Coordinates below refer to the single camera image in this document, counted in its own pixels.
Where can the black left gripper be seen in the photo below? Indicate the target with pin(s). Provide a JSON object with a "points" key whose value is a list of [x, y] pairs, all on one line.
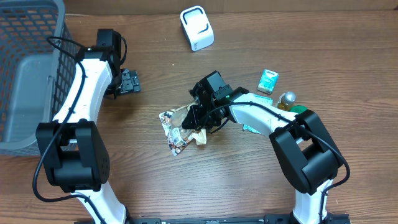
{"points": [[132, 82]]}

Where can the white red snack packet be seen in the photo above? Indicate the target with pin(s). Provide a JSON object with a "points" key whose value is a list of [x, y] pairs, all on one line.
{"points": [[177, 138]]}

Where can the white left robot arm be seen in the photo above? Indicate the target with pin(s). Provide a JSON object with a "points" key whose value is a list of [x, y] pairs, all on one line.
{"points": [[74, 161]]}

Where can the white barcode scanner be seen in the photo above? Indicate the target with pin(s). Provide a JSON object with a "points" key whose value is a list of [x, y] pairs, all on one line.
{"points": [[197, 28]]}

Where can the yellow oil bottle silver cap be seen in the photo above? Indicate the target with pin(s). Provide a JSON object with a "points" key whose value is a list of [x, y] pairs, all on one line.
{"points": [[286, 101]]}

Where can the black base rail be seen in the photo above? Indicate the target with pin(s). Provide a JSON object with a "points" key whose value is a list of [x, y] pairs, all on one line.
{"points": [[217, 220]]}

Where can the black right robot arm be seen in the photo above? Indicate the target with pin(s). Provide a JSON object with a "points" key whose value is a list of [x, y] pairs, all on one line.
{"points": [[307, 154]]}

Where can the teal large tissue pack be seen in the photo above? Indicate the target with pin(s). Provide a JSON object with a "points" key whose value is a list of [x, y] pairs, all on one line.
{"points": [[263, 99]]}

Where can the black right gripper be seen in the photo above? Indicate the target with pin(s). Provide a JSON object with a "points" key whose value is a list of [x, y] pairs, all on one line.
{"points": [[198, 110]]}

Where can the green lid white jar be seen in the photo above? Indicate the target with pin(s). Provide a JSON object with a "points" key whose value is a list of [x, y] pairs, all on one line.
{"points": [[298, 109]]}

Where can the clear brown snack bag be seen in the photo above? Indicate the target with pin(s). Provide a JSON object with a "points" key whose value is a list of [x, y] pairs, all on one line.
{"points": [[179, 115]]}

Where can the small Kleenex tissue pack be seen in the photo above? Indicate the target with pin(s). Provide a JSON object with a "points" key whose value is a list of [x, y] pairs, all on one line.
{"points": [[268, 81]]}

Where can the grey plastic mesh basket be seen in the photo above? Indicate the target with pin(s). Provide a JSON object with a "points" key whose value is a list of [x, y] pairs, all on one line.
{"points": [[35, 77]]}

